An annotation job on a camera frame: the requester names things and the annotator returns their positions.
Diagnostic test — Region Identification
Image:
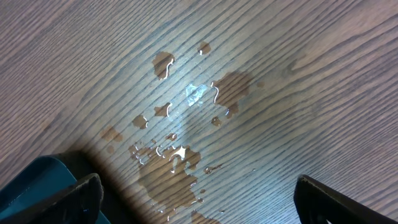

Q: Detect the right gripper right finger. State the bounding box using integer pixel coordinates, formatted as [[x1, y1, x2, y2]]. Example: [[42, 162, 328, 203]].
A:
[[294, 175, 397, 224]]

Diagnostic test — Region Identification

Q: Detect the black rectangular water tray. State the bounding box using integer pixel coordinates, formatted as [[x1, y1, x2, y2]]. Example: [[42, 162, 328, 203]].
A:
[[1, 156, 110, 223]]

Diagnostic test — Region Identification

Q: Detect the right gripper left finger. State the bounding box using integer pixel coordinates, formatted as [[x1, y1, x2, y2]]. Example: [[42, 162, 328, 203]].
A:
[[1, 173, 104, 224]]

